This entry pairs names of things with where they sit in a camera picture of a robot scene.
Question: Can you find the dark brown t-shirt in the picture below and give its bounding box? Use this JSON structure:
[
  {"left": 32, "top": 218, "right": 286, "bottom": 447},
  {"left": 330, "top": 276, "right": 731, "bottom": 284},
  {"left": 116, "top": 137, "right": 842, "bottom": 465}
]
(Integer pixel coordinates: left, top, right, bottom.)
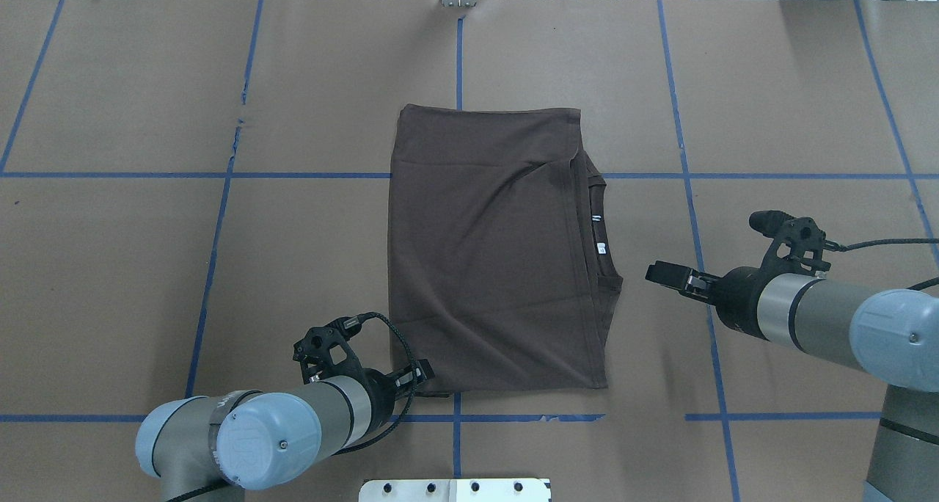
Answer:
[{"left": 388, "top": 104, "right": 624, "bottom": 395}]

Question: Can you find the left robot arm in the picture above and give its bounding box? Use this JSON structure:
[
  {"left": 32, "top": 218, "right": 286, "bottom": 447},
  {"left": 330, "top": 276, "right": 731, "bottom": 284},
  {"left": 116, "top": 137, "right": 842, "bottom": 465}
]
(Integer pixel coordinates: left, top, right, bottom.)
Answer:
[{"left": 134, "top": 359, "right": 435, "bottom": 501}]

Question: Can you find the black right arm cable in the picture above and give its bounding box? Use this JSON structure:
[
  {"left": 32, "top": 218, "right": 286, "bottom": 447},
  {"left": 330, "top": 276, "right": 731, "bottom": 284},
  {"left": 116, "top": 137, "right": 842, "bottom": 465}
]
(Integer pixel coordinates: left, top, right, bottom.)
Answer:
[{"left": 825, "top": 238, "right": 939, "bottom": 291}]

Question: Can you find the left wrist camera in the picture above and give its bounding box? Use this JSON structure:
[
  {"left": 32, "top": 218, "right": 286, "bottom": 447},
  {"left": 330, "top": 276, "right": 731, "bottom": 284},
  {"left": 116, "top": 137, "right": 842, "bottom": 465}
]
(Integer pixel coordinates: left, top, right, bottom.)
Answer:
[{"left": 293, "top": 317, "right": 365, "bottom": 384}]

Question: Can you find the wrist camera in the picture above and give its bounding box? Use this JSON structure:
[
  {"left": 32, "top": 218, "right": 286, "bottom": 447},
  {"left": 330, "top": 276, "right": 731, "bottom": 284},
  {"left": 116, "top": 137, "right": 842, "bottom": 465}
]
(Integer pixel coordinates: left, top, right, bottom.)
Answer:
[
  {"left": 748, "top": 210, "right": 831, "bottom": 277},
  {"left": 293, "top": 317, "right": 365, "bottom": 384}
]

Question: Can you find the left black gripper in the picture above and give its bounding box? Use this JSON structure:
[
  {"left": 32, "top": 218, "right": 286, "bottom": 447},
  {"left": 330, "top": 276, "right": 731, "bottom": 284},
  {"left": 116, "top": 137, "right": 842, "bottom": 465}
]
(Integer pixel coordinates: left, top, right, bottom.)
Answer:
[{"left": 363, "top": 360, "right": 435, "bottom": 423}]

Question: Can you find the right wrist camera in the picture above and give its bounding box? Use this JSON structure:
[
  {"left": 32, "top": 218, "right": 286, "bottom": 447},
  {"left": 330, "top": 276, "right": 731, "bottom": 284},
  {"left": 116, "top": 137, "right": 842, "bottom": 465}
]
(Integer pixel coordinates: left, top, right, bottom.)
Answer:
[{"left": 748, "top": 210, "right": 831, "bottom": 277}]

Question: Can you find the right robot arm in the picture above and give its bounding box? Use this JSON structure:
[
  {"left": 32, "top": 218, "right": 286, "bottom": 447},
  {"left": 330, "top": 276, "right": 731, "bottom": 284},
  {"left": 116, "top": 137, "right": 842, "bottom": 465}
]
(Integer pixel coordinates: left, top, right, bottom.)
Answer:
[{"left": 645, "top": 261, "right": 938, "bottom": 501}]

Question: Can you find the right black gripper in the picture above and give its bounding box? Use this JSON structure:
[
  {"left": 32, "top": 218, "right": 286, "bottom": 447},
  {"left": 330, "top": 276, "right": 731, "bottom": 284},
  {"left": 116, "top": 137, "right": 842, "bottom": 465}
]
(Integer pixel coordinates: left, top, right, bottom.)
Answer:
[{"left": 645, "top": 261, "right": 770, "bottom": 338}]

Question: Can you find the white pedestal base plate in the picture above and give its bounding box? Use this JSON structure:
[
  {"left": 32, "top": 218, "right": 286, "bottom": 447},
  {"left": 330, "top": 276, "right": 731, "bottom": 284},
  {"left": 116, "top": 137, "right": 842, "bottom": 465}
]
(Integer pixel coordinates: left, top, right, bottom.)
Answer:
[{"left": 358, "top": 478, "right": 552, "bottom": 501}]

